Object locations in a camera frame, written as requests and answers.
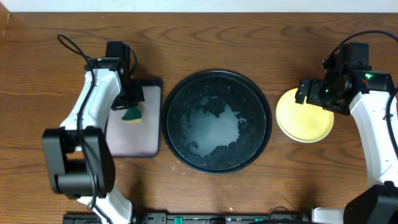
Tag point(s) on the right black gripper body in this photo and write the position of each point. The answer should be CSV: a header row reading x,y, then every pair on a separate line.
x,y
319,94

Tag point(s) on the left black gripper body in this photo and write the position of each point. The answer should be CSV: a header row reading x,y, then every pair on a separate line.
x,y
132,97

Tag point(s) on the green yellow sponge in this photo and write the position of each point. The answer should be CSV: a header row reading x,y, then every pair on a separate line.
x,y
132,115

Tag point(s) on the yellow plate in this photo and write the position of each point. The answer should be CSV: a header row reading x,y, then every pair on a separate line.
x,y
303,123

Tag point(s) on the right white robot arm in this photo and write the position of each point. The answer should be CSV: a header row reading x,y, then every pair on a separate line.
x,y
370,98

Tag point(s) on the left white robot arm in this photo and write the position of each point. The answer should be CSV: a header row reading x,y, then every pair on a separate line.
x,y
79,162

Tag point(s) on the rectangular black tray pink mat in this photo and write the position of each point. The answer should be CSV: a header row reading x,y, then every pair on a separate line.
x,y
137,138

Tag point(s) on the round black tray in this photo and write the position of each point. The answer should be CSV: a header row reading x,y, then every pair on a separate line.
x,y
216,121

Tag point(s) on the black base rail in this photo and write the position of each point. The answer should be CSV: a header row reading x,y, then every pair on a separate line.
x,y
277,215

